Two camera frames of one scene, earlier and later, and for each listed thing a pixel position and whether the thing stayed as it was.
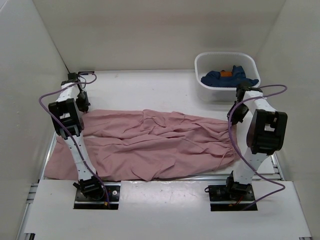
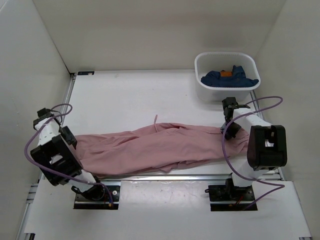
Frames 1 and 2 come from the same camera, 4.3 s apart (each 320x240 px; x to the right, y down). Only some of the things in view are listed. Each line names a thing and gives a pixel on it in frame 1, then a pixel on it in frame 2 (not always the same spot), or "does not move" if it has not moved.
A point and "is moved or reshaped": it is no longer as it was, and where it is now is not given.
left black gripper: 84,107 → 70,139
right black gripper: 234,118 → 230,134
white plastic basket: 206,62 does not move
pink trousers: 141,145 is moved or reshaped
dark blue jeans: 231,78 does not move
